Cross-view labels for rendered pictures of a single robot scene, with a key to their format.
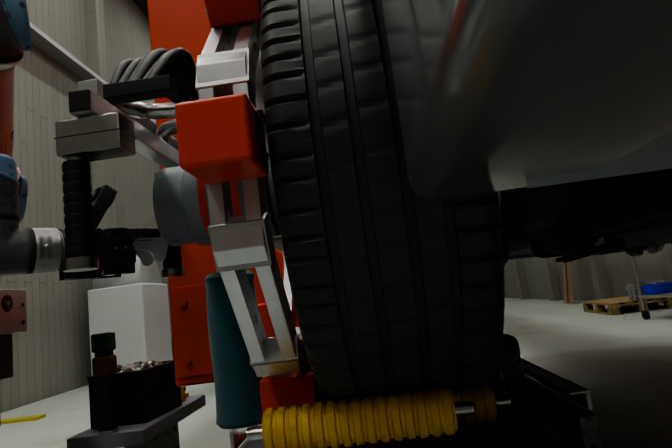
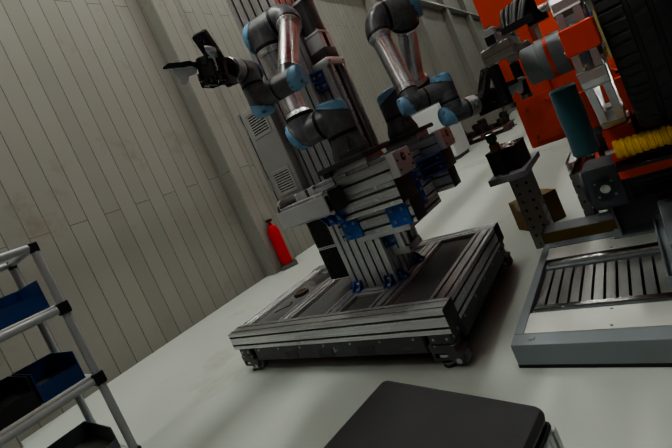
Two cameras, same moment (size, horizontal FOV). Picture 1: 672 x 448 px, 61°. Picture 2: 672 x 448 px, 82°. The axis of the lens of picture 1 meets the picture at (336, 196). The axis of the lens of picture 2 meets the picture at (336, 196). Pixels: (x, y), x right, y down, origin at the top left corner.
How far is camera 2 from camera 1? 0.65 m
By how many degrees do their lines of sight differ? 38
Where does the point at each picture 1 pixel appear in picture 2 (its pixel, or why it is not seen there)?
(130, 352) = not seen: hidden behind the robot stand
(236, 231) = (591, 72)
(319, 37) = not seen: outside the picture
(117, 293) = (424, 115)
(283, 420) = (624, 143)
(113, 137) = (509, 50)
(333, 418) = (652, 136)
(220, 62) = not seen: outside the picture
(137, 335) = not seen: hidden behind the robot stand
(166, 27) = not seen: outside the picture
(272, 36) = not seen: outside the picture
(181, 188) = (536, 57)
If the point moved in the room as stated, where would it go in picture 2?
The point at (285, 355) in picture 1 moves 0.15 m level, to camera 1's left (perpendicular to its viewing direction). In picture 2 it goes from (618, 116) to (562, 136)
